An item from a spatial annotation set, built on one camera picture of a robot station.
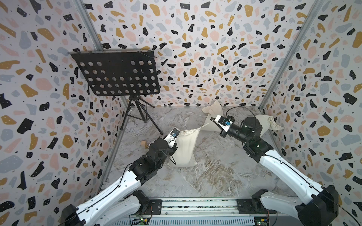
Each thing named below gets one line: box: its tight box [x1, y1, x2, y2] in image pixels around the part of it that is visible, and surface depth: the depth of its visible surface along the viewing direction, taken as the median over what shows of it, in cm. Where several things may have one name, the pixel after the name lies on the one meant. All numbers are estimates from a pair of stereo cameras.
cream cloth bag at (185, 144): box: [168, 127, 201, 168], surface depth 76 cm
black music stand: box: [70, 50, 164, 136], surface depth 78 cm
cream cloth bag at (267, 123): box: [255, 114, 285, 138], surface depth 102 cm
